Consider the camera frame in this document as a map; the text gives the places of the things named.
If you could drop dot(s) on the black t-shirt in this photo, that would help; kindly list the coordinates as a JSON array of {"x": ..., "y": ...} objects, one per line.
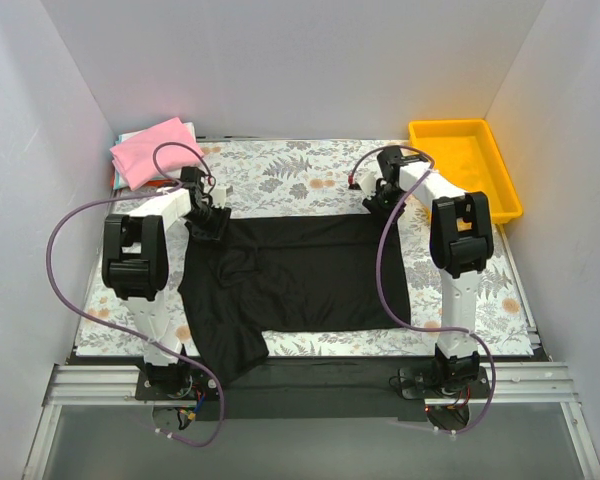
[{"x": 288, "y": 274}]

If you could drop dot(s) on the teal folded t-shirt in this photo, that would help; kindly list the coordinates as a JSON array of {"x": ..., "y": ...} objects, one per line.
[{"x": 116, "y": 182}]

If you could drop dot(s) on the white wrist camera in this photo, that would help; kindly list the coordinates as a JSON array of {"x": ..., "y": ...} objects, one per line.
[
  {"x": 219, "y": 195},
  {"x": 367, "y": 184}
]

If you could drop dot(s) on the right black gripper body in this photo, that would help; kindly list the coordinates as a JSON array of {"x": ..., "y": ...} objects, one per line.
[{"x": 380, "y": 201}]

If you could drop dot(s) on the orange folded t-shirt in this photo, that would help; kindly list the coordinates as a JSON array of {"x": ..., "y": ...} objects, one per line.
[{"x": 157, "y": 183}]

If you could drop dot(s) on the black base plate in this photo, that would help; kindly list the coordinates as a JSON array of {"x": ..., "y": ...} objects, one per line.
[{"x": 409, "y": 379}]

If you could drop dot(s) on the floral patterned table mat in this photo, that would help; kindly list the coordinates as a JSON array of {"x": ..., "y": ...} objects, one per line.
[{"x": 309, "y": 177}]

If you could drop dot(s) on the aluminium frame rail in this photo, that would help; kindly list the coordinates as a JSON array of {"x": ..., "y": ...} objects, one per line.
[{"x": 112, "y": 385}]

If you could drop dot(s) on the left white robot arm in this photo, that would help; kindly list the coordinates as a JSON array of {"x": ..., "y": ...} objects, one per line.
[{"x": 135, "y": 262}]

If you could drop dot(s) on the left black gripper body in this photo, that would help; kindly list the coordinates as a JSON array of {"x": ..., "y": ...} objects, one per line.
[{"x": 212, "y": 220}]

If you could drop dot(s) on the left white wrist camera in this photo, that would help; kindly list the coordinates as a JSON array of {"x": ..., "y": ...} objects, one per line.
[{"x": 219, "y": 195}]

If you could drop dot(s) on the yellow plastic tray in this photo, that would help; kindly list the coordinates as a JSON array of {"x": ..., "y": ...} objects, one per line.
[{"x": 466, "y": 153}]

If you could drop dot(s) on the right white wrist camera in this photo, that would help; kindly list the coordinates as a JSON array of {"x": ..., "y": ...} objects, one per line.
[{"x": 367, "y": 184}]

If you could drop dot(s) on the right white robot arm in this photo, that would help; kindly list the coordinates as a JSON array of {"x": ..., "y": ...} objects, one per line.
[{"x": 460, "y": 242}]

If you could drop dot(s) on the pink folded t-shirt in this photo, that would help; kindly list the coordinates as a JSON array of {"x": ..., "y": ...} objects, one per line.
[{"x": 133, "y": 156}]

